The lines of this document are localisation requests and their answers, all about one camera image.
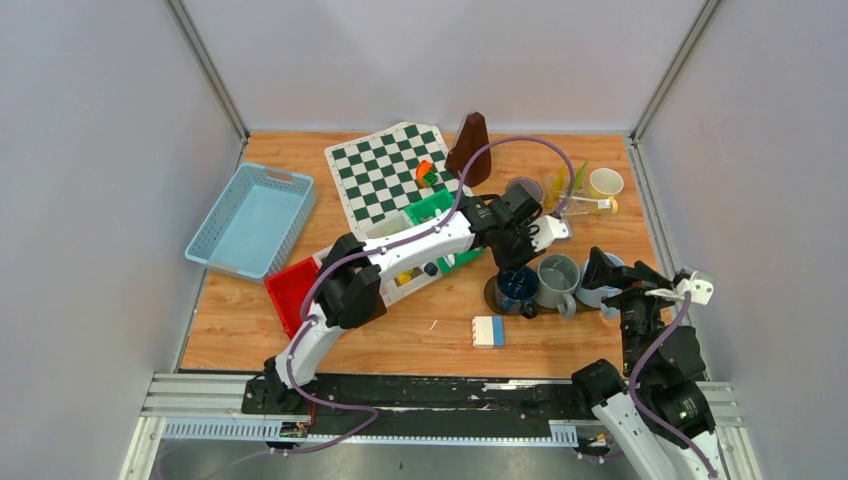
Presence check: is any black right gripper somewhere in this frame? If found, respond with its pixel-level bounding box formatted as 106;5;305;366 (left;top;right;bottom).
578;246;677;374

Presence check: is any light blue mug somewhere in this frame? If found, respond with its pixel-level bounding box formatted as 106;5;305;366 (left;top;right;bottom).
575;258;621;319

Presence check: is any grey mug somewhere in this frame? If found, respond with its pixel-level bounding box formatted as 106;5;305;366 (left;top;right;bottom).
534;254;581;318

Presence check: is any purple mug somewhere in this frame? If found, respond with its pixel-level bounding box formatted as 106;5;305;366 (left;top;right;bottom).
506;177;544;203

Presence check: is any yellow toothpaste tube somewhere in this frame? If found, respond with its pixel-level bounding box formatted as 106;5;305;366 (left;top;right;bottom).
543;165;570;211

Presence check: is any dark blue mug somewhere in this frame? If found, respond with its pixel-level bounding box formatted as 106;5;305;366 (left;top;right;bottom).
494;266;540;319

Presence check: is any white toothbrush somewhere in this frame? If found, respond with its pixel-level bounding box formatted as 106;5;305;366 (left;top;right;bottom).
566;196;619;215

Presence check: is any white toothpaste tube black cap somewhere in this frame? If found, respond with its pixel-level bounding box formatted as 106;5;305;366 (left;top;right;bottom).
423;262;440;277

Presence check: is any cream mug yellow handle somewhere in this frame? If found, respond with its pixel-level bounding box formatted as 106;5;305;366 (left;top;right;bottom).
588;168;624;210

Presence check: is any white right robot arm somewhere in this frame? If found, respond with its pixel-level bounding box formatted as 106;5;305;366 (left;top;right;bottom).
570;247;727;479

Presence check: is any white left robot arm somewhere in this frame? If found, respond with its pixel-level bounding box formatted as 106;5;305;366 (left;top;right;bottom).
254;186;542;413

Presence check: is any dark wooden oval tray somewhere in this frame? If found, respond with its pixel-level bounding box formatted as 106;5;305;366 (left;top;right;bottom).
483;275;600;315

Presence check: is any green plastic bin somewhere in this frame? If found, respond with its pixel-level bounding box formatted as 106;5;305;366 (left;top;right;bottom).
404;189;484;274

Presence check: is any green toy block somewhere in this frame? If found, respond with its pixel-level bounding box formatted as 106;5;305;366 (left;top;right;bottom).
423;172;439;187

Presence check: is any brown wooden metronome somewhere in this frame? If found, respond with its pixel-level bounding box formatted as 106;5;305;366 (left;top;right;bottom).
445;111;492;188

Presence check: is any orange toy block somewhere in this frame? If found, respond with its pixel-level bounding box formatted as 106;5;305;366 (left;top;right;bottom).
415;160;435;188

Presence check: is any white blue toy brick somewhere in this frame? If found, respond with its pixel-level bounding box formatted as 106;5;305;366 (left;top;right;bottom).
471;315;505;349

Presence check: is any white bin with toothpastes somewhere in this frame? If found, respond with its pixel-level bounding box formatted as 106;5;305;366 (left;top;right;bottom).
363;211;443;307

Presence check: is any green white chessboard mat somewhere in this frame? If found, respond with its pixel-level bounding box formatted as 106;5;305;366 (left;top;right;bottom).
324;122;459;233

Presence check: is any red plastic bin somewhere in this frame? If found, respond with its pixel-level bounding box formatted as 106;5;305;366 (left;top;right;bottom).
264;257;319;339

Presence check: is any light blue perforated basket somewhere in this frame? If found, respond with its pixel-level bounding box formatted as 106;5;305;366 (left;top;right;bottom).
184;163;316;283

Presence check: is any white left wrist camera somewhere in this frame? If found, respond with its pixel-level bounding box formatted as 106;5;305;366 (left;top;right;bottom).
530;215;573;252

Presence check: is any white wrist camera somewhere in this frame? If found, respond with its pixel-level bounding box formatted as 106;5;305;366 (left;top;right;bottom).
646;267;715;305
530;215;573;252

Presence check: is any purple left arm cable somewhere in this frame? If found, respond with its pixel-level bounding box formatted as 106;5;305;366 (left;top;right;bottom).
268;135;576;458

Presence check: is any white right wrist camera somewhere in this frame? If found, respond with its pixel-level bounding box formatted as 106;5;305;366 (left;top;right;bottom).
646;267;715;305

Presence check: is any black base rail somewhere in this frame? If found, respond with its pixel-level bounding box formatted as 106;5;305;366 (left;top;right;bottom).
241;374;596;438

